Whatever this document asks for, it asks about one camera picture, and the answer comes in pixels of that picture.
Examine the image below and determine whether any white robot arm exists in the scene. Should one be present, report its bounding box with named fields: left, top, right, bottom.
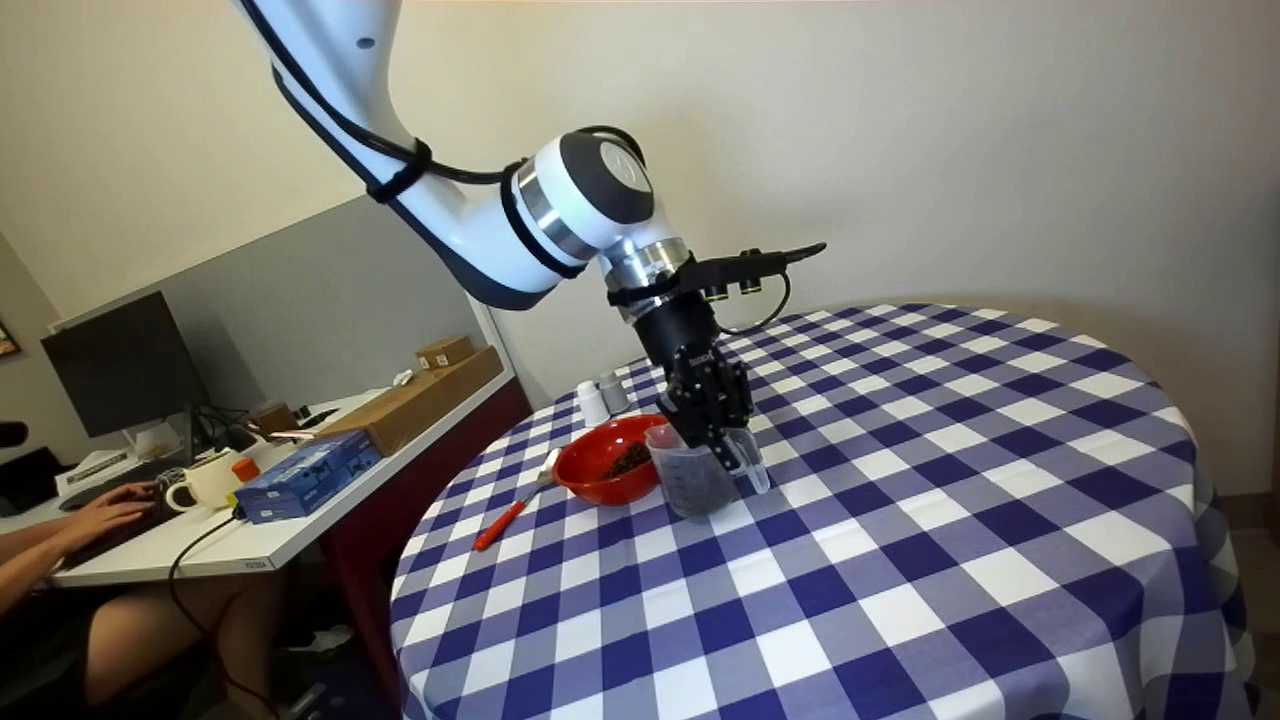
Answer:
left=241, top=0, right=753, bottom=468

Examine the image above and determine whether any red bowl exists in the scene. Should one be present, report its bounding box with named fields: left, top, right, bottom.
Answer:
left=550, top=417, right=662, bottom=503

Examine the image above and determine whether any red marker pen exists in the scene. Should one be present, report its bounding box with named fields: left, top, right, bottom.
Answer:
left=470, top=478, right=546, bottom=552

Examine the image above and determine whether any person's bare leg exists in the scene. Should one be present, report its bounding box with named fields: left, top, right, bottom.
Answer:
left=83, top=576, right=284, bottom=720

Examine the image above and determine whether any grey partition panel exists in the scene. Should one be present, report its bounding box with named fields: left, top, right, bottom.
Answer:
left=55, top=190, right=515, bottom=417

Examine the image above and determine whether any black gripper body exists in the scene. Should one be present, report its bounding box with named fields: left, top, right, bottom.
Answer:
left=626, top=290, right=753, bottom=448

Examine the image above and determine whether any black cable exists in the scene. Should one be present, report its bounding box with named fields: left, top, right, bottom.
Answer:
left=163, top=503, right=290, bottom=717

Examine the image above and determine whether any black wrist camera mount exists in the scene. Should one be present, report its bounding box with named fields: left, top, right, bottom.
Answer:
left=670, top=243, right=820, bottom=295

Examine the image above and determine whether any blue box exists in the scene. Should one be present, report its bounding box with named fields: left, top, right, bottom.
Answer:
left=237, top=430, right=381, bottom=523

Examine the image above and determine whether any black computer monitor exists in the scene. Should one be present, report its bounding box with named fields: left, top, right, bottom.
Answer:
left=45, top=290, right=202, bottom=434

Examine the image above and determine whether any white mug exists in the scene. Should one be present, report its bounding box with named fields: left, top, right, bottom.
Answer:
left=163, top=456, right=256, bottom=510

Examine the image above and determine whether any long cardboard box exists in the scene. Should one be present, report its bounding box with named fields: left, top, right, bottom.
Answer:
left=316, top=339, right=502, bottom=456

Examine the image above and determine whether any person's forearm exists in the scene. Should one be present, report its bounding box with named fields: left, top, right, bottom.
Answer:
left=0, top=528, right=76, bottom=614

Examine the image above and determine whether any blue white checkered tablecloth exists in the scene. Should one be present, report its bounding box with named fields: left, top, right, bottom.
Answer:
left=386, top=304, right=1253, bottom=720

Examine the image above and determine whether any white desk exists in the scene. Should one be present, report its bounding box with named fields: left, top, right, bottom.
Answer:
left=0, top=367, right=521, bottom=590

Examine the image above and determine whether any black keyboard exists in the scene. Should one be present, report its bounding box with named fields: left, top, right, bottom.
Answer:
left=55, top=476, right=192, bottom=570

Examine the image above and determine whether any person's hand on keyboard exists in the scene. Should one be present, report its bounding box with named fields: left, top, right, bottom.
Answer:
left=55, top=485, right=155, bottom=552

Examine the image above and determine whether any clear plastic measuring jar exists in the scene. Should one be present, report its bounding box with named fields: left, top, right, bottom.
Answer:
left=643, top=424, right=771, bottom=515

